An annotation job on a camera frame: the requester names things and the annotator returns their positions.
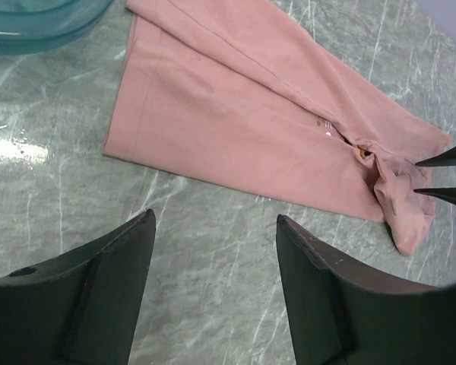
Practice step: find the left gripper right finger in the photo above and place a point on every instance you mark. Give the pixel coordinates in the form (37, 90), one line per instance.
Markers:
(343, 311)

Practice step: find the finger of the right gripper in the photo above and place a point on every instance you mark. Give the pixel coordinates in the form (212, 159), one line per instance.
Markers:
(445, 194)
(445, 159)

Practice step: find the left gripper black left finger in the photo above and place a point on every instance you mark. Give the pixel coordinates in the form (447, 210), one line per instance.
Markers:
(80, 307)

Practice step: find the pink printed t shirt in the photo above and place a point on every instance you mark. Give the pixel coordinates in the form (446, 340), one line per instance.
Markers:
(237, 94)

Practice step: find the teal transparent plastic bin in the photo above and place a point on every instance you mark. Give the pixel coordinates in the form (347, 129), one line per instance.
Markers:
(28, 27)

